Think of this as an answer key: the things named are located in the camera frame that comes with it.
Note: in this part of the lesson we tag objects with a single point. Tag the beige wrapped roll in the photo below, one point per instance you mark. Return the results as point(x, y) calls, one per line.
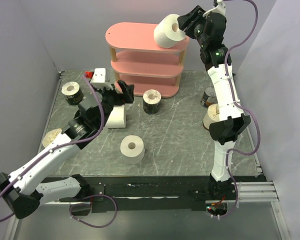
point(212, 116)
point(50, 137)

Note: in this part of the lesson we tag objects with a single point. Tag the beige wrapped roll right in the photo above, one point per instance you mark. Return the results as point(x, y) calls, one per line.
point(212, 116)

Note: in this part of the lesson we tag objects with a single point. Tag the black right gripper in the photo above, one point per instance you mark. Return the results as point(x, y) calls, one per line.
point(183, 21)

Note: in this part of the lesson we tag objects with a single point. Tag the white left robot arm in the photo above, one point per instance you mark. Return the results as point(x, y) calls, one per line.
point(23, 189)

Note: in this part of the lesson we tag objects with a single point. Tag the beige wrapped roll left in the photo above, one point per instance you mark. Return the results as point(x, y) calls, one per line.
point(50, 137)

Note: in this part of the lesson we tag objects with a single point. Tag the black wrapped tissue roll left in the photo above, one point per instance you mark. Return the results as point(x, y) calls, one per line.
point(72, 93)

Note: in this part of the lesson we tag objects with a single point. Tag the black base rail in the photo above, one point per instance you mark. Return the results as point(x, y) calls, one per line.
point(136, 193)

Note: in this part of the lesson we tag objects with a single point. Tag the pink three tier shelf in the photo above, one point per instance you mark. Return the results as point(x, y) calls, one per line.
point(138, 60)

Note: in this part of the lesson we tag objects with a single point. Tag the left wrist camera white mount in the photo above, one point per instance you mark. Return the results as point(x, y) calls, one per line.
point(99, 79)

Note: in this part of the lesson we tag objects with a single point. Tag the tin can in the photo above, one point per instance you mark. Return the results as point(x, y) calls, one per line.
point(208, 97)

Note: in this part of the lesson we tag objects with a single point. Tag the white paper towel roll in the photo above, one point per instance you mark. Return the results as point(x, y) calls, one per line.
point(167, 33)
point(117, 118)
point(132, 148)

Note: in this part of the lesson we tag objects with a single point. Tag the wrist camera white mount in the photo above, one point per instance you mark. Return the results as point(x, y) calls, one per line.
point(99, 79)
point(219, 7)

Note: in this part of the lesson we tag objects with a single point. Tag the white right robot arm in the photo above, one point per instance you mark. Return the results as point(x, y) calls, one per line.
point(218, 63)

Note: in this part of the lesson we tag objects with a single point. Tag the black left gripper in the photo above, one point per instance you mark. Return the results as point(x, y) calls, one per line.
point(128, 90)

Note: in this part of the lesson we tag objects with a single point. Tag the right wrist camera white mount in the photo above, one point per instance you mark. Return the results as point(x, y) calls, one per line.
point(219, 7)

